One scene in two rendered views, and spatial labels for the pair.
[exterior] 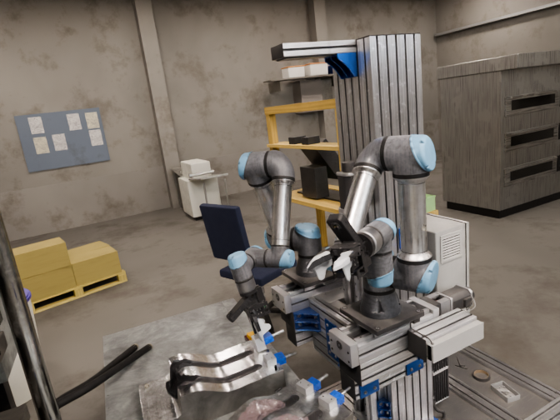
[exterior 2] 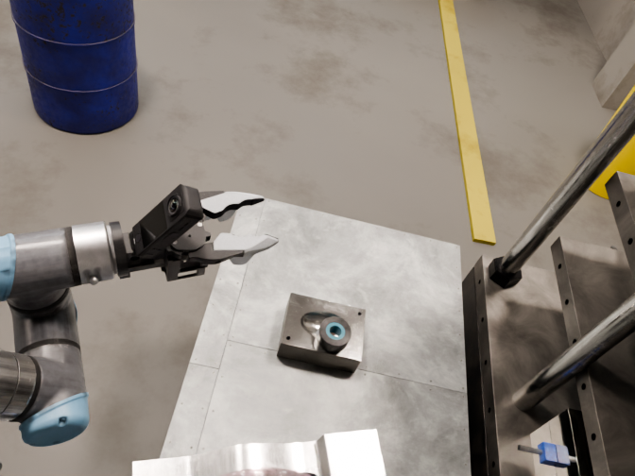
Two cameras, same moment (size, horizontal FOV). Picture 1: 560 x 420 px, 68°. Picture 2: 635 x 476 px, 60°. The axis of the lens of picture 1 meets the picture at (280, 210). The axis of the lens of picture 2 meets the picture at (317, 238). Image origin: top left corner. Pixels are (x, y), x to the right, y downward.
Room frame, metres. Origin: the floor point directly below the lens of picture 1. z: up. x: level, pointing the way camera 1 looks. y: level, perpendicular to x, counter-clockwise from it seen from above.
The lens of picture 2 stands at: (1.35, 0.13, 2.03)
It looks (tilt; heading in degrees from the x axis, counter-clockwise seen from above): 49 degrees down; 196
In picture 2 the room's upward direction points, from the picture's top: 19 degrees clockwise
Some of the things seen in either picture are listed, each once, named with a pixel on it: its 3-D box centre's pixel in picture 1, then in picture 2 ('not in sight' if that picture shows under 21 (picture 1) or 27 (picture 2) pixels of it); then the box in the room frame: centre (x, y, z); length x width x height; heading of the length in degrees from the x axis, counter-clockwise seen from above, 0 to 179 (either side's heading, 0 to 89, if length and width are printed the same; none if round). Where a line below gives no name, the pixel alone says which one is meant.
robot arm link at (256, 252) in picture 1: (255, 257); not in sight; (1.61, 0.13, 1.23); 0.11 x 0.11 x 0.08; 66
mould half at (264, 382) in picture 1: (209, 379); not in sight; (1.36, 0.34, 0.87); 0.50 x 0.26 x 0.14; 112
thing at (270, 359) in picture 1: (281, 357); not in sight; (1.41, 0.06, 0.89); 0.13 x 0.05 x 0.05; 112
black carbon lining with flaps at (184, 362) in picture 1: (212, 367); not in sight; (1.36, 0.32, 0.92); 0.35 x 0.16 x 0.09; 112
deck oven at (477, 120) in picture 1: (512, 133); not in sight; (5.93, -3.43, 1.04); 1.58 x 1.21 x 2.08; 115
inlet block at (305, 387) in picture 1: (314, 383); not in sight; (1.28, -0.05, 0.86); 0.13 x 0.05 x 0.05; 129
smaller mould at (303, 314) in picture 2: not in sight; (321, 331); (0.62, 0.02, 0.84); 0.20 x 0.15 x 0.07; 112
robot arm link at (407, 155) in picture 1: (412, 216); not in sight; (1.33, -0.44, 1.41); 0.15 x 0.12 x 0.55; 51
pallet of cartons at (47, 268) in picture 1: (65, 263); not in sight; (4.66, 2.59, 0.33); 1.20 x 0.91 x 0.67; 118
